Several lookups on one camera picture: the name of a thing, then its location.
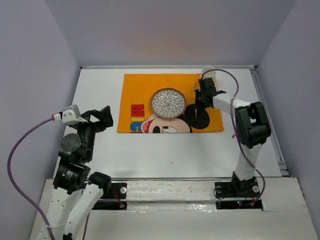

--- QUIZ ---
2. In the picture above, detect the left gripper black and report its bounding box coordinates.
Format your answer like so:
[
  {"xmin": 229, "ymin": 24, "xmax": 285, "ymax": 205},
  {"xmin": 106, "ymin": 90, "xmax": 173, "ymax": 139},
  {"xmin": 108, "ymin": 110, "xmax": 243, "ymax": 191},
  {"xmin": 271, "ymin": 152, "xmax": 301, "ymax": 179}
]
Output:
[{"xmin": 73, "ymin": 104, "xmax": 114, "ymax": 160}]

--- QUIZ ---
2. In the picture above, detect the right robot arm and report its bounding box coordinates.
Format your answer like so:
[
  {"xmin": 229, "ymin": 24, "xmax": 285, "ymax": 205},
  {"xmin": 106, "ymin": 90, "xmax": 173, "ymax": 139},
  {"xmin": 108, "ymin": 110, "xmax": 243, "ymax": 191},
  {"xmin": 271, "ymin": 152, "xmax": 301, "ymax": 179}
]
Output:
[{"xmin": 195, "ymin": 77, "xmax": 271, "ymax": 200}]

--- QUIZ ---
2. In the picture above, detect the yellow Mickey Mouse cloth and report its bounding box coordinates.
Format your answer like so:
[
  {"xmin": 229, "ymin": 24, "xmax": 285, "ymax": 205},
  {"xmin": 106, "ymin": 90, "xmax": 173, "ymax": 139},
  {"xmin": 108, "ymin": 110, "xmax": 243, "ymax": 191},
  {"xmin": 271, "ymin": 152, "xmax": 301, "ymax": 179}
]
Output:
[{"xmin": 117, "ymin": 73, "xmax": 225, "ymax": 134}]

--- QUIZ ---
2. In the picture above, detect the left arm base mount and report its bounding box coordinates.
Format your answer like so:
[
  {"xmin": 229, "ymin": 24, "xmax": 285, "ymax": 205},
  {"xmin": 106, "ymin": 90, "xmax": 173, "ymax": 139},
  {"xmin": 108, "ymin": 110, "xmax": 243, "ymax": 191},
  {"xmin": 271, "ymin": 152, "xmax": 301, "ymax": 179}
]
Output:
[{"xmin": 93, "ymin": 182, "xmax": 128, "ymax": 211}]

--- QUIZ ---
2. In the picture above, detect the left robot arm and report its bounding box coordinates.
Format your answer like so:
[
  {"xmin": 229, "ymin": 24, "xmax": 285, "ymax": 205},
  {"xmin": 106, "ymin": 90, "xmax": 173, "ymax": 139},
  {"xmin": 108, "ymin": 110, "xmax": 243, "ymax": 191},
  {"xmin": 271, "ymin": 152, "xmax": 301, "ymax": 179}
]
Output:
[{"xmin": 37, "ymin": 105, "xmax": 114, "ymax": 240}]

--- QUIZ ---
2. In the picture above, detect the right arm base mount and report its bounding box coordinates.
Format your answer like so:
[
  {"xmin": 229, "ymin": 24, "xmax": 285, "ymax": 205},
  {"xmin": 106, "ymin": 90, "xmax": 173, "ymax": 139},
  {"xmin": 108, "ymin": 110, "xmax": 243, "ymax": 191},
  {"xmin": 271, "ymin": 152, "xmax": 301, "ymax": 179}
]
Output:
[{"xmin": 213, "ymin": 181, "xmax": 263, "ymax": 210}]

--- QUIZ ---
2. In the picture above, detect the copper knife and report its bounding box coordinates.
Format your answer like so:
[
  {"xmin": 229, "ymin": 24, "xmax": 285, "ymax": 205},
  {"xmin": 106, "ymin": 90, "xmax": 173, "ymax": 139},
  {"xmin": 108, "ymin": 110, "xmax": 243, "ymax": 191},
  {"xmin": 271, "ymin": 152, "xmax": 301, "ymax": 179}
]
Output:
[{"xmin": 194, "ymin": 83, "xmax": 198, "ymax": 119}]

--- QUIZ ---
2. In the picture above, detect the white ceramic mug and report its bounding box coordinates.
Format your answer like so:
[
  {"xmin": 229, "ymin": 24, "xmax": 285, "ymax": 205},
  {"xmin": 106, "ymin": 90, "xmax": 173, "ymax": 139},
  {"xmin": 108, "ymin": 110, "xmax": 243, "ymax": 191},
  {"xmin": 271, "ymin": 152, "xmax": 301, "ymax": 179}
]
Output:
[{"xmin": 201, "ymin": 66, "xmax": 217, "ymax": 84}]

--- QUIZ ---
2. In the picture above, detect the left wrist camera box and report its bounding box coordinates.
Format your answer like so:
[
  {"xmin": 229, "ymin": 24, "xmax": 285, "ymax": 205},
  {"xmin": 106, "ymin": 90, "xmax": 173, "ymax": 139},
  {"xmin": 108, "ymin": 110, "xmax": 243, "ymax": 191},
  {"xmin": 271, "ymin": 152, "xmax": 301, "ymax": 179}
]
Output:
[{"xmin": 61, "ymin": 104, "xmax": 88, "ymax": 126}]

